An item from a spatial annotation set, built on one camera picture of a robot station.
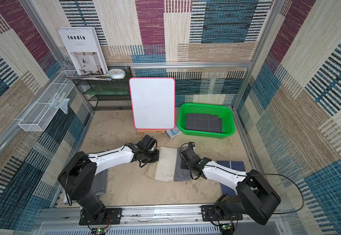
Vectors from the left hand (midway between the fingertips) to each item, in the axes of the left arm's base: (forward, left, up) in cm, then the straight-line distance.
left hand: (159, 157), depth 90 cm
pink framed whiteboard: (+28, +3, +18) cm, 34 cm away
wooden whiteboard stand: (+20, +7, -1) cm, 21 cm away
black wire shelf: (+49, +41, +8) cm, 65 cm away
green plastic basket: (+35, -45, +2) cm, 57 cm away
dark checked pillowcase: (+26, -31, +1) cm, 40 cm away
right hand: (-1, -14, 0) cm, 14 cm away
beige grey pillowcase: (-6, -5, -2) cm, 8 cm away
